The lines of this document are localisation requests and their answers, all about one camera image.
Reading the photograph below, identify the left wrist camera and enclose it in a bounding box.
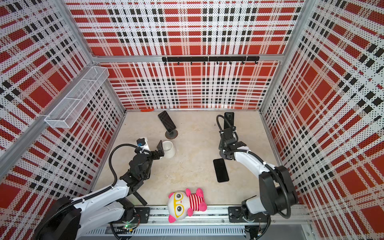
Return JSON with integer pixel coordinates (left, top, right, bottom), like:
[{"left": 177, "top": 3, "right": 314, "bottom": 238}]
[{"left": 137, "top": 138, "right": 150, "bottom": 151}]

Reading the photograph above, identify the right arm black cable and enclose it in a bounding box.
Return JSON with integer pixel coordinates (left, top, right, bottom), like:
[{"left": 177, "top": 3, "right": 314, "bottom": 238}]
[{"left": 215, "top": 114, "right": 235, "bottom": 134}]

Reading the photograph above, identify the black smartphone green edge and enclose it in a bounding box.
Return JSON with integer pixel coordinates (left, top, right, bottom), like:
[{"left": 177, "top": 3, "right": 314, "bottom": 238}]
[{"left": 158, "top": 111, "right": 176, "bottom": 133}]

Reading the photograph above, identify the pink white plush toy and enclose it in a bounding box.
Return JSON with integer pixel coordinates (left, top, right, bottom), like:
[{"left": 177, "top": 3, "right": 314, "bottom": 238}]
[{"left": 167, "top": 188, "right": 208, "bottom": 223}]

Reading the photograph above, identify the white wire mesh basket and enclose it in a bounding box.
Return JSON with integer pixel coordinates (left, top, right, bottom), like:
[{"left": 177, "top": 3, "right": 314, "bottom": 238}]
[{"left": 45, "top": 66, "right": 109, "bottom": 129}]

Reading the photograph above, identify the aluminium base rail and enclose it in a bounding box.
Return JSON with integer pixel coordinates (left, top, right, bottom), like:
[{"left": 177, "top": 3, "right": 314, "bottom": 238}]
[{"left": 85, "top": 205, "right": 318, "bottom": 240}]

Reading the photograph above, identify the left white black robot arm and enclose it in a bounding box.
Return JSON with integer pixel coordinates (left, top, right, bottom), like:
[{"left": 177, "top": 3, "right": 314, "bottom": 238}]
[{"left": 33, "top": 138, "right": 165, "bottom": 240}]

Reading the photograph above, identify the white ceramic mug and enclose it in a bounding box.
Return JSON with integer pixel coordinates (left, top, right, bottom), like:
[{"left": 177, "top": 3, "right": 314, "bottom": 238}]
[{"left": 163, "top": 141, "right": 176, "bottom": 159}]

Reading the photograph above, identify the wooden base phone stand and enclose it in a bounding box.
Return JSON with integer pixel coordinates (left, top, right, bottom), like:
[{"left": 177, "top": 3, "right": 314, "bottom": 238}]
[{"left": 165, "top": 129, "right": 178, "bottom": 140}]

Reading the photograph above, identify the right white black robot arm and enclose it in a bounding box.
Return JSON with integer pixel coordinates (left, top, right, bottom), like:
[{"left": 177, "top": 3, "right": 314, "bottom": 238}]
[{"left": 219, "top": 127, "right": 298, "bottom": 222}]

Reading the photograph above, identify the black wall hook rail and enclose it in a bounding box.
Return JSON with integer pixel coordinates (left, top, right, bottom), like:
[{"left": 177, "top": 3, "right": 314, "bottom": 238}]
[{"left": 162, "top": 56, "right": 260, "bottom": 64}]

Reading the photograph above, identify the black wristwatch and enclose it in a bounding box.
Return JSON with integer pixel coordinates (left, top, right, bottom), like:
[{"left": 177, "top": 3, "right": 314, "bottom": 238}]
[{"left": 133, "top": 192, "right": 148, "bottom": 206}]

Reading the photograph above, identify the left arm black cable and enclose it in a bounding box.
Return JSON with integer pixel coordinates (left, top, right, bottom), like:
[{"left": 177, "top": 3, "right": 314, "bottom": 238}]
[{"left": 108, "top": 143, "right": 142, "bottom": 187}]

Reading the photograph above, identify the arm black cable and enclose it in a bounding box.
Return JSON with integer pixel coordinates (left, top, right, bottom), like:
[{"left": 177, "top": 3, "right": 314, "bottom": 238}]
[
  {"left": 108, "top": 143, "right": 142, "bottom": 187},
  {"left": 215, "top": 114, "right": 235, "bottom": 134}
]

